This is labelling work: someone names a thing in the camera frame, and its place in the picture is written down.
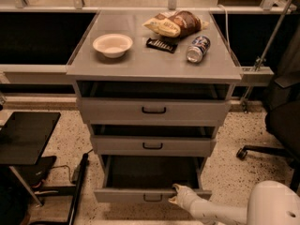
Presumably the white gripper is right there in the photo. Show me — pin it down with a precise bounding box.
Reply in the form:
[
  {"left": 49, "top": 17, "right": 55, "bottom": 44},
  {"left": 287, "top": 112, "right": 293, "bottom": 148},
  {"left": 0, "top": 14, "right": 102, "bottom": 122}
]
[{"left": 168, "top": 184, "right": 202, "bottom": 212}]

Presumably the grey bottom drawer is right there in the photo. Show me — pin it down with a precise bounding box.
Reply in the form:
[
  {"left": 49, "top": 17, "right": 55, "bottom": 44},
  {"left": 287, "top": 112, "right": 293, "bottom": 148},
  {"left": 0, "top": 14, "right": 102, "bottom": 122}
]
[{"left": 95, "top": 156, "right": 212, "bottom": 203}]

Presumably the grey drawer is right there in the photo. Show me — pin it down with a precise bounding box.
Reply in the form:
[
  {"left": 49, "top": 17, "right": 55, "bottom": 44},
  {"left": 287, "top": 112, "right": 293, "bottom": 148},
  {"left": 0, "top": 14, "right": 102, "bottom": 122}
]
[
  {"left": 95, "top": 156, "right": 212, "bottom": 203},
  {"left": 77, "top": 81, "right": 230, "bottom": 127},
  {"left": 91, "top": 125, "right": 216, "bottom": 157}
]

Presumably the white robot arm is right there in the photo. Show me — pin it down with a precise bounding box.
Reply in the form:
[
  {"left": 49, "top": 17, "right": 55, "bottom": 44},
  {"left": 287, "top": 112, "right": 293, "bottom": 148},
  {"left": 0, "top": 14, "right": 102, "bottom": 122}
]
[{"left": 169, "top": 181, "right": 300, "bottom": 225}]

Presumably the grey middle drawer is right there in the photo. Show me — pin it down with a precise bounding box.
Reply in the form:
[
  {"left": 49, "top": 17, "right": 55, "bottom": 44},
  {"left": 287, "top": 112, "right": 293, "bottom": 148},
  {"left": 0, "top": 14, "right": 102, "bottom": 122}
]
[{"left": 91, "top": 125, "right": 216, "bottom": 157}]

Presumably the grey drawer cabinet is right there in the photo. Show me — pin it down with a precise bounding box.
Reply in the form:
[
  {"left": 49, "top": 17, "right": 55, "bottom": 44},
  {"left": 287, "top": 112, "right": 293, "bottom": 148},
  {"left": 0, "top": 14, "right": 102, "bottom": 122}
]
[{"left": 66, "top": 10, "right": 244, "bottom": 203}]

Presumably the grey top drawer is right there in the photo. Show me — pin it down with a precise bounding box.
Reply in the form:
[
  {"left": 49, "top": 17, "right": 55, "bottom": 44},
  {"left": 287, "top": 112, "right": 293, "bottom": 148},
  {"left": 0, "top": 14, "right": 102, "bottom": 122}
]
[{"left": 77, "top": 81, "right": 230, "bottom": 127}]

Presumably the black floor stand base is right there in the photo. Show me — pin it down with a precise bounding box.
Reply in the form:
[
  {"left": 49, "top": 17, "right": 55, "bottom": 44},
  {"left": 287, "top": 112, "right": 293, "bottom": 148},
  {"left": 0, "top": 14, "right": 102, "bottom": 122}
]
[{"left": 12, "top": 153, "right": 90, "bottom": 225}]

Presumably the black office chair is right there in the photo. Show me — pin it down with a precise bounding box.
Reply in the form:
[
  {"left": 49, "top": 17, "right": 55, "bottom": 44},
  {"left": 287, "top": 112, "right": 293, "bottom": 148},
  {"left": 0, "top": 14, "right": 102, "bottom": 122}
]
[{"left": 236, "top": 23, "right": 300, "bottom": 192}]

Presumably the black snack bar packet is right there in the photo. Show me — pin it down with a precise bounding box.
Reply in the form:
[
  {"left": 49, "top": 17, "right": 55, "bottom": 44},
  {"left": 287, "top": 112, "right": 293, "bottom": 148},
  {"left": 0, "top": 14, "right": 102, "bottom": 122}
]
[{"left": 146, "top": 37, "right": 179, "bottom": 53}]

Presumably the blue soda can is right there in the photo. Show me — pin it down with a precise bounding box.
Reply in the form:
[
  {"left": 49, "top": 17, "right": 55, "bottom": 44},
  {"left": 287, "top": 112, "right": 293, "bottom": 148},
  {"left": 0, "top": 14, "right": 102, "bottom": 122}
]
[{"left": 186, "top": 36, "right": 211, "bottom": 63}]

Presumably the white bowl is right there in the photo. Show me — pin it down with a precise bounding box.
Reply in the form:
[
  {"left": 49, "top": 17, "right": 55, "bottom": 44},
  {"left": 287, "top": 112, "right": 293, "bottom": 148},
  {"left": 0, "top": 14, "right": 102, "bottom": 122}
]
[{"left": 93, "top": 34, "right": 133, "bottom": 58}]

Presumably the black side table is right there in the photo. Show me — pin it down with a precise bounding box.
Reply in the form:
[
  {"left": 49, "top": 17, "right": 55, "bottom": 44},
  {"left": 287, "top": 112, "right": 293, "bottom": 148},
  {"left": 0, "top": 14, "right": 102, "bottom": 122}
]
[{"left": 0, "top": 112, "right": 61, "bottom": 207}]

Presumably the brown chip bag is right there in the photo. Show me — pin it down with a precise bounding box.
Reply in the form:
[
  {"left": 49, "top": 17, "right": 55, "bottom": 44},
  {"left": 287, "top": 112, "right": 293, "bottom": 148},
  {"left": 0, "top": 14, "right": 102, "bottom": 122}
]
[{"left": 143, "top": 10, "right": 209, "bottom": 38}]

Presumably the white cable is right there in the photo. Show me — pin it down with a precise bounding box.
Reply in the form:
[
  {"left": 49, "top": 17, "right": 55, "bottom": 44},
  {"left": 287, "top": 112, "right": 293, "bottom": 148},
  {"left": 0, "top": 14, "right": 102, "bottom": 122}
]
[{"left": 217, "top": 4, "right": 233, "bottom": 56}]

